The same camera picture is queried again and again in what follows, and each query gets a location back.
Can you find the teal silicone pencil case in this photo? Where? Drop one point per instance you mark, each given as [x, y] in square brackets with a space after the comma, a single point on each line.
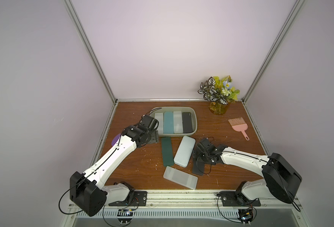
[168, 123]

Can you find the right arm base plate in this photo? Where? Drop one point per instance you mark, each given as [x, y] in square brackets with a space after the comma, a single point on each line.
[226, 198]

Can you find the grey-green plastic storage box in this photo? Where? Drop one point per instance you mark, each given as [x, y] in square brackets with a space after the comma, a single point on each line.
[183, 110]

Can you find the left circuit board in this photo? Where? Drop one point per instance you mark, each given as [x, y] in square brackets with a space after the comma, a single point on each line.
[125, 216]

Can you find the artificial plant in vase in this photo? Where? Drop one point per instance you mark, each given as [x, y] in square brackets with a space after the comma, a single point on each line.
[219, 92]

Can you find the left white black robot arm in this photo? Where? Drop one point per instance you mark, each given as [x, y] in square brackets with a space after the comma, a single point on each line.
[88, 190]

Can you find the circuit board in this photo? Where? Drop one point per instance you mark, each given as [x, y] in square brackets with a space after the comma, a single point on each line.
[125, 216]
[246, 216]

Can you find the dark green pencil case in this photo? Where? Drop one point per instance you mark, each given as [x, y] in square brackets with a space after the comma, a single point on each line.
[167, 151]

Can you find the black pencil case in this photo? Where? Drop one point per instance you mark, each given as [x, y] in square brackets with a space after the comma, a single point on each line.
[187, 122]

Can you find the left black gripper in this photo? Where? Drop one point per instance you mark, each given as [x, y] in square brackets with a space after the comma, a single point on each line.
[152, 130]

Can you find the purple pink spatula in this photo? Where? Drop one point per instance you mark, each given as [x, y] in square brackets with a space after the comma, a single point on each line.
[115, 139]

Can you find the dark grey pencil case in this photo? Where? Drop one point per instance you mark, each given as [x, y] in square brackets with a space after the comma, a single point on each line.
[198, 164]

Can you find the aluminium front rail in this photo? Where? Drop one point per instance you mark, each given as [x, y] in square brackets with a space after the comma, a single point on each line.
[184, 198]

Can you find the pink comb brush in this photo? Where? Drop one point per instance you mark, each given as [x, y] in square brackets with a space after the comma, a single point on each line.
[239, 125]

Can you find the right circuit board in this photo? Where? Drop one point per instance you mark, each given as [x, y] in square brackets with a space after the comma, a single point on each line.
[246, 216]

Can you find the white light-blue pencil case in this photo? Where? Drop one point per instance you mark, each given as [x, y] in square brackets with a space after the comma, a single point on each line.
[184, 151]

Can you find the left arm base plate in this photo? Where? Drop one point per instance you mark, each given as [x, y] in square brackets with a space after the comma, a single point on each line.
[134, 199]

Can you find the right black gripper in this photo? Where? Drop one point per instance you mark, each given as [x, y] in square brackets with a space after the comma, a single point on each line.
[199, 157]

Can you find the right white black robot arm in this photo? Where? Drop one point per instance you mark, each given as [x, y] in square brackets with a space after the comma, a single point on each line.
[278, 178]

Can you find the translucent pencil case front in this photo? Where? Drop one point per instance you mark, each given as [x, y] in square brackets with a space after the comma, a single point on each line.
[180, 177]

